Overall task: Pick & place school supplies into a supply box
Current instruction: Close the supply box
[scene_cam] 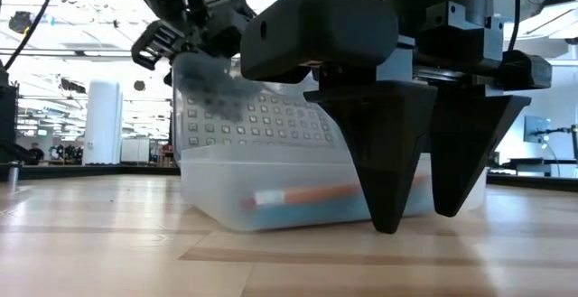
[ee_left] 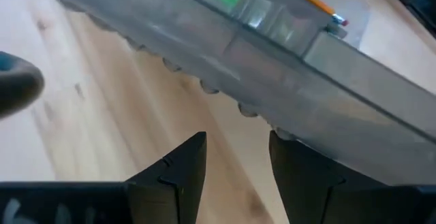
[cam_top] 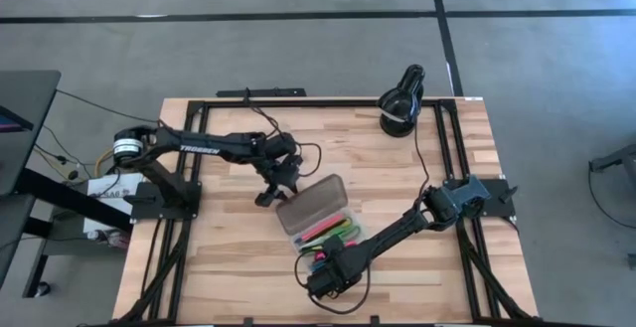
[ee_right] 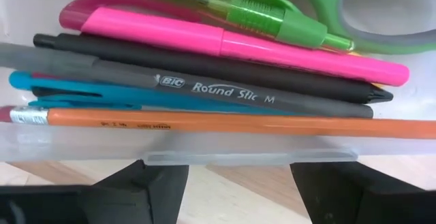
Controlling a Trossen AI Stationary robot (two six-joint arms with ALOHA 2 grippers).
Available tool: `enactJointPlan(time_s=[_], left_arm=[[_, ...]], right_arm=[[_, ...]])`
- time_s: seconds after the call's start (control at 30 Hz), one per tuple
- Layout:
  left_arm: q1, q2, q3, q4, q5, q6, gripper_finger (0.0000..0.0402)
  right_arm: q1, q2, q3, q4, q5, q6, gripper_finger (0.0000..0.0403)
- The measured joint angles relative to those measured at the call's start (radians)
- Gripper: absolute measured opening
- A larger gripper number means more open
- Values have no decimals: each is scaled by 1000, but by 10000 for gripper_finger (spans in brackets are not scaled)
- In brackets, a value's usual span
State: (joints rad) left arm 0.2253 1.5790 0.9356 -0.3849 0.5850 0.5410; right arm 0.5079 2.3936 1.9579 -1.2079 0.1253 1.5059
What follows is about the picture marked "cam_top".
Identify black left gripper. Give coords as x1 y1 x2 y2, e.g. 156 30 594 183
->
261 134 305 205

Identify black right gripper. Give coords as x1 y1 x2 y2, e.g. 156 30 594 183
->
305 235 370 302

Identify smoky grey box lid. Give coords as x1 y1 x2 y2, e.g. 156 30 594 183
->
274 173 350 237

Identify pink highlighter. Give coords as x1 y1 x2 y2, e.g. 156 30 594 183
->
312 240 357 261

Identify green-handled scissors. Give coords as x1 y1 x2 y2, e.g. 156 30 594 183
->
325 220 364 248

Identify pink pencil with blue cap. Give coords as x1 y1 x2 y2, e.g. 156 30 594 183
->
299 212 345 244

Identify white printed box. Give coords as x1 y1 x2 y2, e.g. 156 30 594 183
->
81 172 146 248

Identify black bar at table edge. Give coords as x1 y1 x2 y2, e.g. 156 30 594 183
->
216 86 308 98

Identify black desk lamp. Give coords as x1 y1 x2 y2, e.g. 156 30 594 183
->
377 63 427 138

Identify black desk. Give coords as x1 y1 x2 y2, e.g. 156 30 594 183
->
0 70 63 288

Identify laptop screen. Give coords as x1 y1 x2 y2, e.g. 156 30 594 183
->
0 104 35 134

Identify black floor stand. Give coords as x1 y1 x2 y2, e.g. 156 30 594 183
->
587 141 636 174

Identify black aluminium table frame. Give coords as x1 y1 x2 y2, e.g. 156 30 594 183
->
111 96 541 327

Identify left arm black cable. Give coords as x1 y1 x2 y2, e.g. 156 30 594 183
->
241 86 323 179

